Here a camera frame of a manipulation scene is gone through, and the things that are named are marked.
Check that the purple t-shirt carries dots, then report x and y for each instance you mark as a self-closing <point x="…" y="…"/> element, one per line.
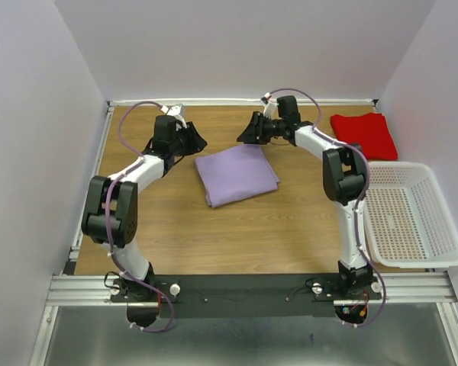
<point x="236" y="174"/>

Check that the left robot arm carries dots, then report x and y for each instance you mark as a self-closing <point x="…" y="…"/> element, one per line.
<point x="110" y="215"/>

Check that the white plastic basket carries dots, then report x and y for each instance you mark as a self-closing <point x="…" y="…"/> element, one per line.
<point x="406" y="218"/>

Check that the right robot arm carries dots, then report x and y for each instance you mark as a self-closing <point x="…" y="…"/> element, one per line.
<point x="345" y="176"/>

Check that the aluminium frame rail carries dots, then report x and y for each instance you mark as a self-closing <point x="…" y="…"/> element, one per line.
<point x="77" y="291"/>

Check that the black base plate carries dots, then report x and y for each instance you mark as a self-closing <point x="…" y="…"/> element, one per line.
<point x="240" y="296"/>

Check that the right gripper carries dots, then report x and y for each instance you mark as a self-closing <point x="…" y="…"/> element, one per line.
<point x="253" y="135"/>

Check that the folded red t-shirt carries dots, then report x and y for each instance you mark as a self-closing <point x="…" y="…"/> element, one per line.
<point x="370" y="131"/>

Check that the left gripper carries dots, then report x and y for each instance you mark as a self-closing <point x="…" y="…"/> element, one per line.
<point x="196" y="142"/>

